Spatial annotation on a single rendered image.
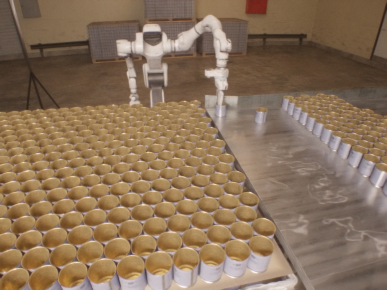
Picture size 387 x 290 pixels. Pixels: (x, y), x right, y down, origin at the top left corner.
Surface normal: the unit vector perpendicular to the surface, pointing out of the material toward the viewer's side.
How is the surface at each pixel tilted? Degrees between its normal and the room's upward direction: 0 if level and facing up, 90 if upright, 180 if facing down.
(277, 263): 2
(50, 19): 90
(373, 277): 0
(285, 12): 90
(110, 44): 92
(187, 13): 92
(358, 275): 0
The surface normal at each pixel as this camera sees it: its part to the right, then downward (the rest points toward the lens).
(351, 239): 0.00, -0.85
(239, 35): 0.23, 0.48
